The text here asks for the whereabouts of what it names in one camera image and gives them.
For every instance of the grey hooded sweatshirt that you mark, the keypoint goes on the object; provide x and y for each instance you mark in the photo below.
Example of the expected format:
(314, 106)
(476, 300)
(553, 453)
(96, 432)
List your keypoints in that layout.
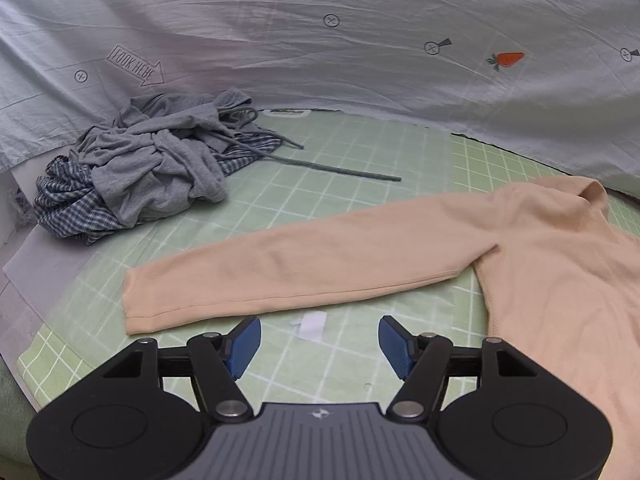
(150, 175)

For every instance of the frayed white cloth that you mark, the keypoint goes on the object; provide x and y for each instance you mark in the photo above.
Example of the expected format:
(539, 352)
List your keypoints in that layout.
(20, 205)

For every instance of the beige long-sleeve top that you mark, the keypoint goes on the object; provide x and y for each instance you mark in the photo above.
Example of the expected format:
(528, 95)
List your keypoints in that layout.
(350, 252)

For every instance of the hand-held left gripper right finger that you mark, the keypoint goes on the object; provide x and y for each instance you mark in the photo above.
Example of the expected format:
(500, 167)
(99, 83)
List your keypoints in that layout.
(395, 349)

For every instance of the blue plaid shirt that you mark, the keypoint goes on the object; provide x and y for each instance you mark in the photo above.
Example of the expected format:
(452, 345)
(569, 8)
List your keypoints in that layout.
(65, 205)

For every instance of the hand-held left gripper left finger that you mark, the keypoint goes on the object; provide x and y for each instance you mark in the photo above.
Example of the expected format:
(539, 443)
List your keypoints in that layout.
(245, 346)

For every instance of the carrot print bed sheet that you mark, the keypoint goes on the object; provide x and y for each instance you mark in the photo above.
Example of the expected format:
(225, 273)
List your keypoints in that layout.
(350, 70)

